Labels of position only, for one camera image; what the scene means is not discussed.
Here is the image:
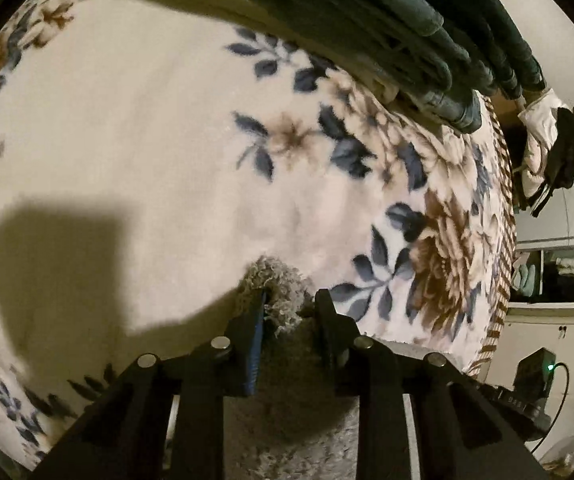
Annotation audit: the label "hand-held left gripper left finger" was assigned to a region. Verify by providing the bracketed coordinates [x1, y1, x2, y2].
[32, 287, 268, 480]

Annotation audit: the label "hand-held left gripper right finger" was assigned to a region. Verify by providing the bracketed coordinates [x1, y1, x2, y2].
[314, 288, 550, 480]

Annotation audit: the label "grey fleece pants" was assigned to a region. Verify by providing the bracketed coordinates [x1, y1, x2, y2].
[164, 255, 419, 480]

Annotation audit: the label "teal cloth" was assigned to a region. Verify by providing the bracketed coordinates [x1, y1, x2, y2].
[512, 262, 538, 294]

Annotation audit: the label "white wardrobe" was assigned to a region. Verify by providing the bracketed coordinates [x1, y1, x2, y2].
[509, 120, 574, 312]

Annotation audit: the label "black garment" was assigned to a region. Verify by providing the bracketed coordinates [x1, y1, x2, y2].
[531, 106, 574, 219]

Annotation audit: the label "floral blanket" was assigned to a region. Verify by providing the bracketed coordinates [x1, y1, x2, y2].
[0, 0, 518, 472]

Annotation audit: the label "folded blue jeans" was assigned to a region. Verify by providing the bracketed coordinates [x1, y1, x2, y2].
[166, 0, 484, 134]

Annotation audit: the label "black cable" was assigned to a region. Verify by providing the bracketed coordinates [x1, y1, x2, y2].
[526, 362, 571, 444]

